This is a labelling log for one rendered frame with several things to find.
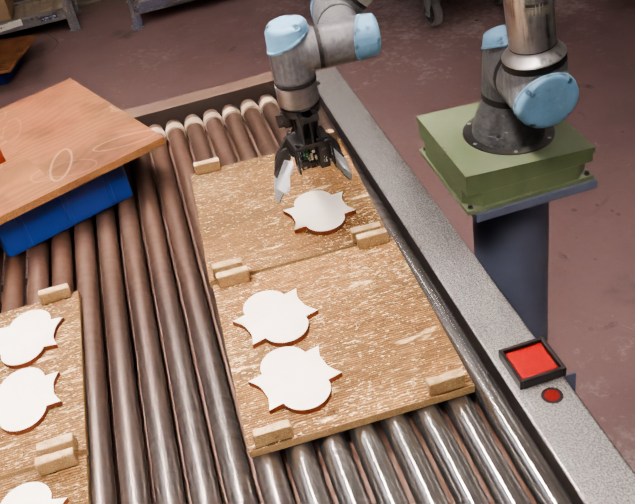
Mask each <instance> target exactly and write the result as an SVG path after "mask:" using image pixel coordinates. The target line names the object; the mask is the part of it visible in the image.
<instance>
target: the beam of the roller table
mask: <svg viewBox="0 0 635 504"><path fill-rule="evenodd" d="M316 80H319V81H320V85H317V88H318V92H319V102H320V105H321V107H322V108H323V110H324V111H325V113H326V115H327V116H328V118H329V119H330V121H331V122H332V124H333V126H334V127H335V129H336V130H337V132H338V133H339V135H340V137H341V138H342V140H343V141H344V143H345V144H346V146H347V148H348V149H349V151H350V152H351V154H352V155H353V157H354V159H355V160H356V162H357V163H358V165H359V166H360V168H361V170H362V171H363V173H364V174H365V176H366V177H367V179H368V181H369V182H370V184H371V185H372V187H373V188H374V190H375V192H376V193H377V195H378V196H379V198H380V200H381V201H382V203H383V204H384V206H385V207H386V209H387V211H388V212H389V214H390V215H391V217H392V218H393V220H394V222H395V223H396V225H397V226H398V228H399V229H400V231H401V233H402V234H403V236H404V237H405V239H406V240H407V242H408V244H409V245H410V247H411V248H412V250H413V251H414V253H415V255H416V256H417V258H418V259H419V261H420V262H421V264H422V266H423V267H424V269H425V270H426V272H427V273H428V275H429V277H430V278H431V280H432V281H433V283H434V284H435V286H436V288H437V289H438V291H439V292H440V294H441V296H442V297H443V299H444V300H445V302H446V303H447V305H448V307H449V308H450V310H451V311H452V313H453V314H454V316H455V318H456V319H457V321H458V322H459V324H460V325H461V327H462V329H463V330H464V332H465V333H466V335H467V336H468V338H469V340H470V341H471V343H472V344H473V346H474V347H475V349H476V351H477V352H478V354H479V355H480V357H481V358H482V360H483V362H484V363H485V365H486V366H487V368H488V369H489V371H490V373H491V374H492V376H493V377H494V379H495V380H496V382H497V384H498V385H499V387H500V388H501V390H502V392H503V393H504V395H505V396H506V398H507V399H508V401H509V403H510V404H511V406H512V407H513V409H514V410H515V412H516V414H517V415H518V417H519V418H520V420H521V421H522V423H523V425H524V426H525V428H526V429H527V431H528V432H529V434H530V436H531V437H532V439H533V440H534V442H535V443H536V445H537V447H538V448H539V450H540V451H541V453H542V454H543V456H544V458H545V459H546V461H547V462H548V464H549V465H550V467H551V469H552V470H553V472H554V473H555V475H556V476H557V478H558V480H559V481H560V483H561V484H562V486H563V488H564V489H565V491H566V492H567V494H568V495H569V497H570V499H571V500H572V502H573V503H574V504H635V473H634V471H633V470H632V469H631V467H630V466H629V464H628V463H627V462H626V460H625V459H624V458H623V456H622V455H621V454H620V452H619V451H618V450H617V448H616V447H615V445H614V444H613V443H612V441H611V440H610V439H609V437H608V436H607V435H606V433H605V432H604V431H603V429H602V428H601V426H600V425H599V424H598V422H597V421H596V420H595V418H594V417H593V416H592V414H591V413H590V412H589V410H588V409H587V407H586V406H585V405H584V403H583V402H582V401H581V399H580V398H579V397H578V395H577V394H576V393H575V391H574V390H573V388H572V387H571V386H570V384H569V383H568V382H567V380H566V379H565V378H564V376H562V377H560V378H557V379H554V380H550V381H547V382H544V383H541V384H538V385H535V386H532V387H529V388H526V389H523V390H520V389H519V388H518V386H517V385H516V383H515V381H514V380H513V378H512V377H511V375H510V374H509V372H508V371H507V369H506V368H505V366H504V365H503V363H502V362H501V360H500V359H499V354H498V350H500V349H503V348H507V347H510V346H513V345H516V344H519V343H522V342H525V341H529V340H532V339H535V337H534V335H533V334H532V333H531V331H530V330H529V329H528V327H527V326H526V325H525V323H524V322H523V321H522V319H521V318H520V316H519V315H518V314H517V312H516V311H515V310H514V308H513V307H512V306H511V304H510V303H509V301H508V300H507V299H506V297H505V296H504V295H503V293H502V292H501V291H500V289H499V288H498V287H497V285H496V284H495V282H494V281H493V280H492V278H491V277H490V276H489V274H488V273H487V272H486V270H485V269H484V268H483V266H482V265H481V263H480V262H479V261H478V259H477V258H476V257H475V255H474V254H473V253H472V251H471V250H470V249H469V247H468V246H467V244H466V243H465V242H464V240H463V239H462V238H461V236H460V235H459V234H458V232H457V231H456V230H455V228H454V227H453V225H452V224H451V223H450V221H449V220H448V219H447V217H446V216H445V215H444V213H443V212H442V210H441V209H440V208H439V206H438V205H437V204H436V202H435V201H434V200H433V198H432V197H431V196H430V194H429V193H428V191H427V190H426V189H425V187H424V186H423V185H422V183H421V182H420V181H419V179H418V178H417V177H416V175H415V174H414V172H413V171H412V170H411V168H410V167H409V166H408V164H407V163H406V162H405V160H404V159H403V158H402V156H401V155H400V153H399V152H398V151H397V149H396V148H395V147H394V145H393V144H392V143H391V141H390V140H389V138H388V137H387V136H386V134H385V133H384V132H383V130H382V129H381V128H380V126H379V125H378V124H377V122H376V121H375V119H374V118H373V117H372V115H371V114H370V113H369V111H368V110H367V109H366V107H365V106H364V105H363V103H362V102H361V100H360V99H359V98H358V96H357V95H356V94H355V92H354V91H353V90H352V88H351V87H350V86H349V84H348V83H347V81H346V80H345V79H344V77H343V76H342V75H341V73H340V72H339V71H338V69H337V68H336V67H332V68H328V69H325V70H321V71H317V72H316ZM549 387H554V388H558V389H559V390H561V391H562V393H563V399H562V401H560V402H559V403H555V404H551V403H547V402H545V401H544V400H543V399H542V397H541V392H542V391H543V390H544V389H546V388H549Z"/></svg>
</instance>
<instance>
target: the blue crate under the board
mask: <svg viewBox="0 0 635 504"><path fill-rule="evenodd" d="M132 195H133V193H132V190H131V187H130V184H129V181H128V178H127V176H126V173H125V170H124V167H123V165H121V166H119V167H117V168H115V169H113V170H111V171H109V172H107V173H105V174H103V175H101V176H99V177H97V178H95V179H93V180H91V181H89V182H87V183H85V184H83V185H81V186H79V187H77V188H75V189H73V190H71V191H68V192H66V193H64V194H62V195H60V196H58V197H56V198H54V199H52V200H50V201H48V202H46V203H44V204H42V205H40V206H38V207H36V208H34V209H32V210H30V211H28V212H26V213H24V214H22V215H20V216H18V217H16V218H14V219H12V220H10V221H8V222H6V223H4V224H2V225H0V247H1V249H2V250H3V251H4V252H5V253H6V254H7V255H8V256H9V257H14V256H16V255H18V254H20V253H22V252H24V251H26V250H28V249H29V248H31V247H33V246H35V245H37V244H39V243H41V242H43V241H45V240H47V239H49V238H51V237H53V236H55V235H57V234H59V233H61V232H63V231H64V230H66V229H68V228H70V227H72V226H74V225H76V224H78V223H80V222H82V221H84V220H86V219H88V218H90V217H92V216H94V215H96V214H98V213H100V212H101V211H103V210H105V209H107V208H109V207H111V206H113V205H115V204H117V203H119V202H121V201H123V200H125V199H127V198H129V197H131V196H132Z"/></svg>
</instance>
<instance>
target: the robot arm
mask: <svg viewBox="0 0 635 504"><path fill-rule="evenodd" d="M372 1H373V0H311V4H310V10H311V17H312V20H313V23H314V25H308V24H307V21H306V19H305V18H304V17H302V16H300V15H291V16H289V15H285V16H281V17H278V18H275V19H273V20H272V21H270V22H269V23H268V24H267V26H266V28H265V40H266V46H267V54H268V56H269V61H270V65H271V70H272V75H273V79H274V86H275V91H276V96H277V100H278V105H279V107H280V108H281V112H280V114H279V115H277V116H275V117H276V121H277V124H278V127H279V128H283V127H285V129H286V128H292V129H291V130H290V131H287V132H286V136H285V137H284V138H283V141H282V144H281V146H280V147H279V149H278V151H277V152H276V155H275V159H274V191H275V196H276V200H277V202H278V203H280V202H281V200H282V197H283V195H284V194H287V193H288V192H289V189H290V175H291V174H292V173H293V171H294V169H295V167H294V165H293V162H292V161H290V160H291V156H292V157H293V158H295V163H296V168H297V170H298V172H299V174H300V175H302V171H301V168H302V169H303V170H307V169H308V168H315V167H318V166H319V165H320V166H321V168H325V167H328V166H331V163H330V162H333V163H334V165H335V166H336V167H337V169H340V170H341V172H342V173H343V175H344V176H345V177H347V178H348V179H349V180H351V179H352V175H351V170H350V167H349V165H348V163H347V160H346V158H345V156H344V155H343V153H342V151H341V149H340V146H339V144H338V142H337V141H336V139H335V138H334V137H333V136H332V135H331V134H329V133H327V132H326V131H325V130H324V128H323V127H322V126H318V120H319V114H318V111H319V109H320V102H319V92H318V88H317V85H320V81H319V80H316V72H315V70H317V69H322V68H327V67H331V66H336V65H341V64H345V63H350V62H354V61H363V59H366V58H370V57H374V56H377V55H378V54H379V53H380V51H381V36H380V31H379V26H378V23H377V20H376V18H375V16H374V15H373V14H372V13H366V14H362V12H363V11H364V10H365V9H366V8H367V7H368V5H369V4H370V3H371V2H372ZM503 5H504V13H505V22H506V25H501V26H497V27H494V28H491V29H490V30H488V31H486V32H485V34H484V35H483V41H482V47H481V49H482V76H481V101H480V104H479V106H478V109H477V111H476V114H475V117H474V119H473V123H472V135H473V137H474V138H475V139H476V140H477V141H478V142H480V143H482V144H484V145H486V146H490V147H494V148H500V149H518V148H524V147H528V146H531V145H533V144H535V143H537V142H539V141H540V140H541V139H542V138H543V137H544V135H545V128H547V127H551V126H554V125H556V124H558V123H560V122H561V121H563V120H564V119H565V118H566V117H567V116H568V114H569V113H570V112H572V111H573V109H574V108H575V106H576V104H577V102H578V98H579V88H578V85H577V83H576V80H575V79H574V78H573V77H572V76H571V75H570V74H569V69H568V56H567V47H566V45H565V44H564V43H563V42H562V41H560V40H559V39H557V29H556V16H555V3H554V0H503ZM290 155H291V156H290ZM297 162H298V163H297Z"/></svg>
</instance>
